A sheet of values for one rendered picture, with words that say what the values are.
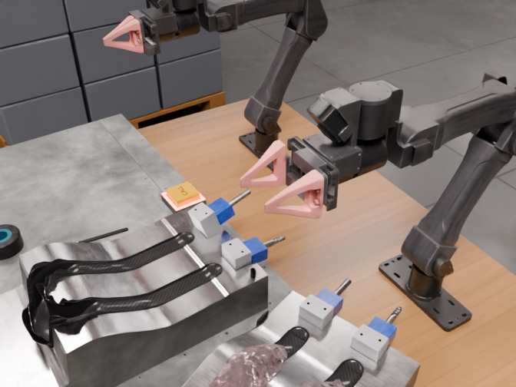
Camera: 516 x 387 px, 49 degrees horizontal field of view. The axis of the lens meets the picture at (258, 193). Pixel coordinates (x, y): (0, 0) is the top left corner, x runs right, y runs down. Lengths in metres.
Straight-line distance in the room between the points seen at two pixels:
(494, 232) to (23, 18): 2.25
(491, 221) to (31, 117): 2.18
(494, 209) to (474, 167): 1.81
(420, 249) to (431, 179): 1.89
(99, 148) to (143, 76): 1.44
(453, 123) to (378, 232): 0.48
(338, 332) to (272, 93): 0.66
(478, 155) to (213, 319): 0.55
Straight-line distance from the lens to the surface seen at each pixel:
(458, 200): 1.05
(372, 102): 0.74
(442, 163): 3.09
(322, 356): 0.98
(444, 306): 1.16
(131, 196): 1.42
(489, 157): 1.03
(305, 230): 1.29
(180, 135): 1.64
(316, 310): 1.01
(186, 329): 1.02
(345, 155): 0.75
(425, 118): 0.86
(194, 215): 1.12
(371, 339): 0.98
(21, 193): 1.51
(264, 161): 0.76
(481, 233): 2.68
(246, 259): 1.06
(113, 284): 1.05
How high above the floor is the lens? 1.64
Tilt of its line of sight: 37 degrees down
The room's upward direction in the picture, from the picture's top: straight up
